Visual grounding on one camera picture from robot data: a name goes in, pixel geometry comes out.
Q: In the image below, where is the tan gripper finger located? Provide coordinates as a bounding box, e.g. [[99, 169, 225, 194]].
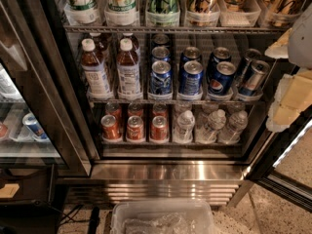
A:
[[266, 68, 312, 133], [264, 29, 292, 59]]

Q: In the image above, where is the clear water bottle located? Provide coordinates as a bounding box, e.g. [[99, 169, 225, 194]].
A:
[[195, 109, 226, 144], [217, 110, 248, 144], [174, 110, 195, 143]]

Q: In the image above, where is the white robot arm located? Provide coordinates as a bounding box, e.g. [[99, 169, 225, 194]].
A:
[[265, 5, 312, 133]]

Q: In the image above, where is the open fridge door right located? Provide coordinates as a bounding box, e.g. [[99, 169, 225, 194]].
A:
[[248, 105, 312, 212]]

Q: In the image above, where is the stainless steel fridge cabinet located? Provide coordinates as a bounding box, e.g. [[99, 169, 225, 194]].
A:
[[35, 0, 312, 208]]

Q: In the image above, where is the right brown tea bottle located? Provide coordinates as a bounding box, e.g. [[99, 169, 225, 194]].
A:
[[116, 38, 142, 100]]

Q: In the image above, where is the brown tea bottle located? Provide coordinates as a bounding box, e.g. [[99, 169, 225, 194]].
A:
[[81, 38, 111, 99], [116, 38, 142, 100]]

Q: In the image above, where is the left brown tea bottle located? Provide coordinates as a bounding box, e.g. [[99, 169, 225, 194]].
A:
[[81, 38, 111, 99]]

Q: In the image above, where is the glass fridge door left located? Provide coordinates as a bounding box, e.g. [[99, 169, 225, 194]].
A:
[[0, 0, 96, 177]]

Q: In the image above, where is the rear silver energy drink can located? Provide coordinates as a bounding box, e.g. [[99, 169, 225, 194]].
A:
[[235, 48, 261, 84]]

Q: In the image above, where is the rear tilted pepsi can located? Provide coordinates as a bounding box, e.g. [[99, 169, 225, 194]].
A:
[[207, 47, 231, 79]]

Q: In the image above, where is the tilted blue pepsi can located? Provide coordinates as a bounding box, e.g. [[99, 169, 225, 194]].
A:
[[209, 61, 236, 96]]

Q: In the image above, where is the rear blue pepsi can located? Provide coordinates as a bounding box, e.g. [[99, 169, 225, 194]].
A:
[[179, 46, 202, 65]]

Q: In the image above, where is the gold tall can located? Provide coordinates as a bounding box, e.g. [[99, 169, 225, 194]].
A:
[[186, 0, 217, 26]]

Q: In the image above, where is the front blue pepsi can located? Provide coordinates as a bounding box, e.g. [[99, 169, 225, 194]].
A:
[[178, 60, 204, 96]]

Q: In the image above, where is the middle blue patterned can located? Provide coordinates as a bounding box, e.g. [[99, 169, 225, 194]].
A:
[[151, 46, 171, 62]]

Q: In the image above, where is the blue patterned can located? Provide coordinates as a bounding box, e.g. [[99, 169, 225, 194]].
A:
[[151, 46, 171, 62], [150, 60, 172, 95]]

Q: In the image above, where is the front blue patterned can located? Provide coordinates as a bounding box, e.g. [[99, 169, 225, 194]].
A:
[[150, 60, 172, 95]]

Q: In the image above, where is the rear right orange soda can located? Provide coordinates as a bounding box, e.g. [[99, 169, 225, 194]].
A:
[[152, 103, 168, 118]]

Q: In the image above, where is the orange soda can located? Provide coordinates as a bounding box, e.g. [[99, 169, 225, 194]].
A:
[[100, 115, 121, 140], [152, 103, 168, 118], [127, 116, 144, 140], [105, 102, 122, 123], [128, 103, 143, 117], [150, 116, 168, 140]]

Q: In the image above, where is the front right orange soda can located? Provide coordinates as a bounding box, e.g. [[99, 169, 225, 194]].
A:
[[150, 116, 168, 140]]

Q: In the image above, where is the rear middle orange soda can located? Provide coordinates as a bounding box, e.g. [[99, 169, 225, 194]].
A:
[[128, 103, 143, 117]]

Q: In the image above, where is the white peach tall can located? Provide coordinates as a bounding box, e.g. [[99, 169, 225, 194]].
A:
[[106, 0, 137, 26]]

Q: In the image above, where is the front middle orange soda can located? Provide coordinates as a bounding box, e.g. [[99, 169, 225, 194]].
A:
[[127, 116, 144, 140]]

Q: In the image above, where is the rear left orange soda can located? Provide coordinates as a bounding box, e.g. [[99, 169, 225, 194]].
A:
[[105, 102, 122, 123]]

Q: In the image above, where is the front left orange soda can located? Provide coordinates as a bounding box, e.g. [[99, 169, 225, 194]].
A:
[[100, 115, 121, 140]]

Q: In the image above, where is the white green tall can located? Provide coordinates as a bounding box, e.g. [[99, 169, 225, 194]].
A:
[[66, 0, 98, 24]]

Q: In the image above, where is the clear plastic storage bin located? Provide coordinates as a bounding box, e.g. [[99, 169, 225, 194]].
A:
[[110, 199, 216, 234]]

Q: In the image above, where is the blue white can behind glass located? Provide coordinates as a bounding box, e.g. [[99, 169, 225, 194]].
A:
[[22, 113, 49, 142]]

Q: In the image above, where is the black cable on floor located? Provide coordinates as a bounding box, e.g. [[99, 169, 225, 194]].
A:
[[58, 204, 100, 234]]

